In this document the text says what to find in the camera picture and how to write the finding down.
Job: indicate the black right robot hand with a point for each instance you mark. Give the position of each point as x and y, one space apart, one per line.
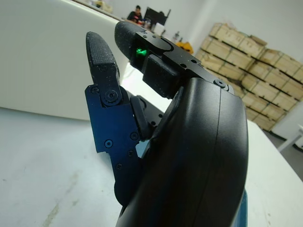
189 153

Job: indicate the blue plastic tray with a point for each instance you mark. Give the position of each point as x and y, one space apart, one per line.
245 208

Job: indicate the white side table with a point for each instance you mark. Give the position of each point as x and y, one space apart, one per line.
288 127

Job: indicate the stacked wooden crates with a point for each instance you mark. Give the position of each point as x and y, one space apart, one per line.
260 78

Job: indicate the yellow object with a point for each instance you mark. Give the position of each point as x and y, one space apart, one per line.
185 46

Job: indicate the black computer monitor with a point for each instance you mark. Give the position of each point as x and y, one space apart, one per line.
156 15

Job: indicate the person in dark clothes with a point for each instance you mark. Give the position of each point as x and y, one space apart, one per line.
135 14

